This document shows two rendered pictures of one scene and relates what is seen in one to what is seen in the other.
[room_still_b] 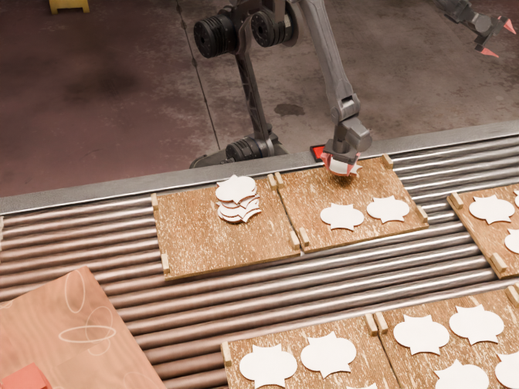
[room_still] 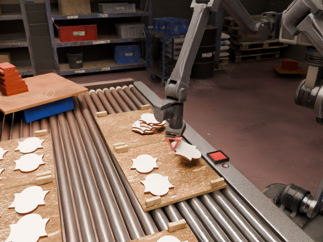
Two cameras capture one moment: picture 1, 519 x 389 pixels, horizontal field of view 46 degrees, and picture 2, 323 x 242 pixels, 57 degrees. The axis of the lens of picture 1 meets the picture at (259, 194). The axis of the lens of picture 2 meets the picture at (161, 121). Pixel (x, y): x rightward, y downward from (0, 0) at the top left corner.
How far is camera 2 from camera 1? 1.95 m
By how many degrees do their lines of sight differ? 67
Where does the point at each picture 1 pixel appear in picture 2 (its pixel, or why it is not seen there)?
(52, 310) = (64, 87)
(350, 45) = not seen: outside the picture
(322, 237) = (125, 158)
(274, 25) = (302, 88)
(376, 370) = (10, 181)
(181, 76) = not seen: outside the picture
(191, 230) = (127, 119)
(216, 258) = (107, 127)
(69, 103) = (309, 143)
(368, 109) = not seen: outside the picture
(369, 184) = (185, 176)
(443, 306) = (52, 213)
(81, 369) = (32, 94)
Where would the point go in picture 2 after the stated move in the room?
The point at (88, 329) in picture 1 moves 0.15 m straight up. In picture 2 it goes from (52, 93) to (48, 68)
